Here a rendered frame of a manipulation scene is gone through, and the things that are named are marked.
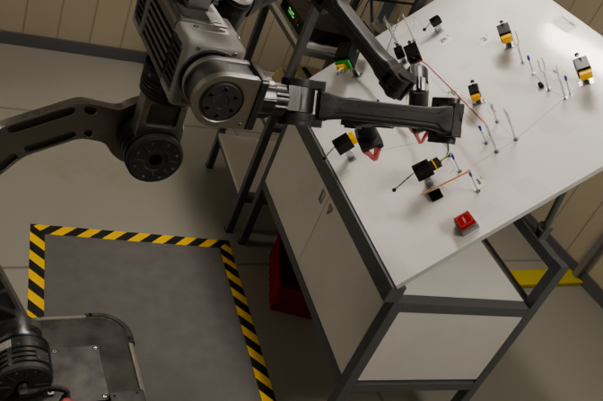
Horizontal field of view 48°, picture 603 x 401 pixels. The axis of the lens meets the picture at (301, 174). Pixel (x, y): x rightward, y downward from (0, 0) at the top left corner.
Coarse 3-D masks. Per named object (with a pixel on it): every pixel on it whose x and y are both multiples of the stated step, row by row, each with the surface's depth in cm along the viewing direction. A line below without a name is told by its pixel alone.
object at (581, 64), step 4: (576, 56) 220; (584, 56) 214; (572, 60) 215; (576, 60) 215; (580, 60) 215; (584, 60) 213; (588, 60) 212; (576, 64) 214; (580, 64) 213; (584, 64) 212; (588, 64) 211; (576, 68) 213; (580, 68) 212; (584, 68) 211; (588, 68) 211; (576, 72) 216; (584, 80) 219; (588, 80) 219; (592, 80) 218; (580, 84) 219; (584, 84) 218
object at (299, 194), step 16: (288, 128) 296; (288, 144) 294; (304, 144) 280; (288, 160) 292; (304, 160) 278; (272, 176) 306; (288, 176) 290; (304, 176) 276; (272, 192) 304; (288, 192) 288; (304, 192) 274; (320, 192) 261; (288, 208) 286; (304, 208) 272; (320, 208) 260; (288, 224) 284; (304, 224) 271; (304, 240) 269
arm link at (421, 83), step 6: (420, 78) 196; (420, 84) 194; (426, 84) 195; (414, 90) 194; (420, 90) 193; (426, 90) 194; (414, 96) 194; (420, 96) 194; (426, 96) 195; (414, 102) 196; (420, 102) 195; (426, 102) 197
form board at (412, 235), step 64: (448, 0) 280; (512, 0) 262; (448, 64) 255; (512, 64) 240; (320, 128) 266; (384, 128) 249; (576, 128) 209; (384, 192) 229; (448, 192) 217; (512, 192) 205; (384, 256) 212; (448, 256) 202
